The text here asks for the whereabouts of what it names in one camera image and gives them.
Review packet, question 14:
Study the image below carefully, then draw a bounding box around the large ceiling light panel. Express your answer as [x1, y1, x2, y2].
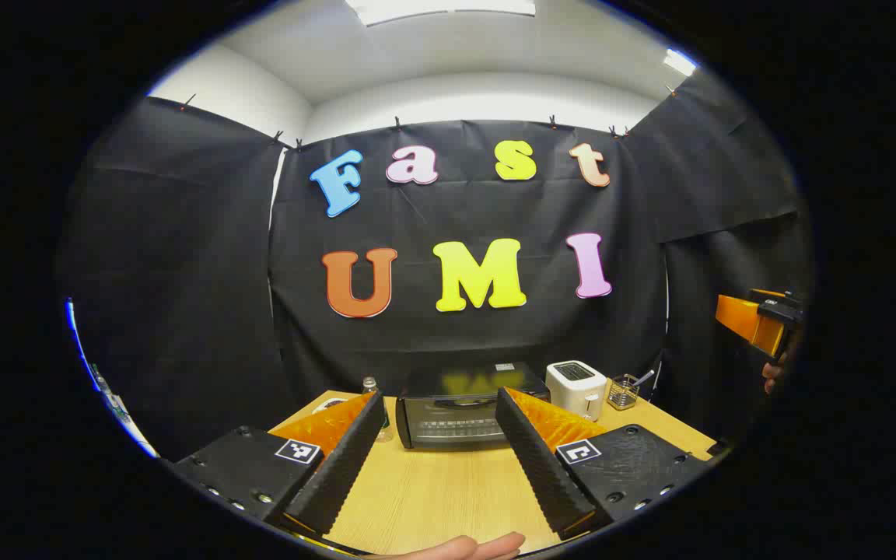
[343, 0, 538, 28]

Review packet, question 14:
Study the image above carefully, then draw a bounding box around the white toaster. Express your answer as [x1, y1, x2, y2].
[545, 360, 608, 422]

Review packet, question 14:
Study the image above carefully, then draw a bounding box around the wire utensil basket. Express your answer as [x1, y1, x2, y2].
[607, 375, 641, 411]

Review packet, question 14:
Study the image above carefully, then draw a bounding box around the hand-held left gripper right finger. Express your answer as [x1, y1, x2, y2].
[495, 387, 709, 541]

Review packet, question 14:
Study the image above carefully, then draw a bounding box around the black backdrop cloth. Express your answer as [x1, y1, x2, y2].
[59, 66, 814, 464]

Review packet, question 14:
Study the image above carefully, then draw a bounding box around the clear plastic water bottle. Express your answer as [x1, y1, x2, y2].
[361, 376, 394, 443]

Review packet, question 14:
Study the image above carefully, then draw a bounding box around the white side table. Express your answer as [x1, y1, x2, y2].
[94, 373, 159, 458]

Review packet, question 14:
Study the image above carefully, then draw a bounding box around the black electric oven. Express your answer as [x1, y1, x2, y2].
[395, 362, 551, 450]

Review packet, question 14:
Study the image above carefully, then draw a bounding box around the small ceiling light panel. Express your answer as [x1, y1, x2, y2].
[663, 48, 698, 77]

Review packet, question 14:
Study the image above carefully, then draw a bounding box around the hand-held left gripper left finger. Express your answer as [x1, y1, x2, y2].
[172, 389, 387, 537]

